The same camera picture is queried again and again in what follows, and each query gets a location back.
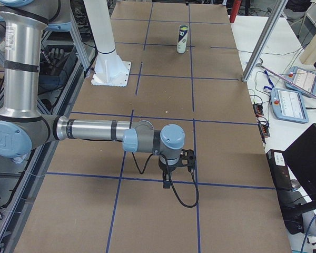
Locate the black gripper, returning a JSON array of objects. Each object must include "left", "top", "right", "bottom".
[{"left": 159, "top": 154, "right": 184, "bottom": 189}]

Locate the yellow tennis ball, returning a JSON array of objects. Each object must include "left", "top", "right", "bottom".
[{"left": 180, "top": 25, "right": 188, "bottom": 31}]

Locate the orange black usb hub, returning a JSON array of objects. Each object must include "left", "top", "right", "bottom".
[
  {"left": 252, "top": 103, "right": 264, "bottom": 116},
  {"left": 258, "top": 121, "right": 270, "bottom": 139}
]

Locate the black desktop computer box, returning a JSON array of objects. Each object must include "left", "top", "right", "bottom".
[{"left": 266, "top": 149, "right": 293, "bottom": 191}]

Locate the near blue teach pendant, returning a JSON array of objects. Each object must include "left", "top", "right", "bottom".
[{"left": 270, "top": 88, "right": 309, "bottom": 123}]

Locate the blue teach pendant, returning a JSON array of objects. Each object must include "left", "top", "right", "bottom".
[
  {"left": 284, "top": 66, "right": 316, "bottom": 94},
  {"left": 270, "top": 88, "right": 309, "bottom": 123}
]

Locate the black computer monitor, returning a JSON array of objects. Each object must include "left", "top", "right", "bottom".
[{"left": 283, "top": 123, "right": 316, "bottom": 195}]

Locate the reacher grabber stick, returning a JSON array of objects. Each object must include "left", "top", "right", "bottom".
[{"left": 256, "top": 63, "right": 316, "bottom": 100}]

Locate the far blue teach pendant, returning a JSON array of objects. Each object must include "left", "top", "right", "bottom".
[{"left": 284, "top": 66, "right": 316, "bottom": 94}]

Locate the red cylinder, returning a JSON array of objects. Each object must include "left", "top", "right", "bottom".
[{"left": 230, "top": 0, "right": 241, "bottom": 24}]

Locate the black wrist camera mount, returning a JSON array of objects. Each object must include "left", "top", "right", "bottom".
[{"left": 179, "top": 149, "right": 196, "bottom": 175}]

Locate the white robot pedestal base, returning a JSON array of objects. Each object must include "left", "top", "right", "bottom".
[{"left": 84, "top": 0, "right": 131, "bottom": 87}]

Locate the blue lanyard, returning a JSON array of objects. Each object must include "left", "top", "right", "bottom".
[{"left": 262, "top": 69, "right": 274, "bottom": 93}]

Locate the aluminium frame post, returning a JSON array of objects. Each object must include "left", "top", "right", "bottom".
[{"left": 242, "top": 0, "right": 288, "bottom": 82}]

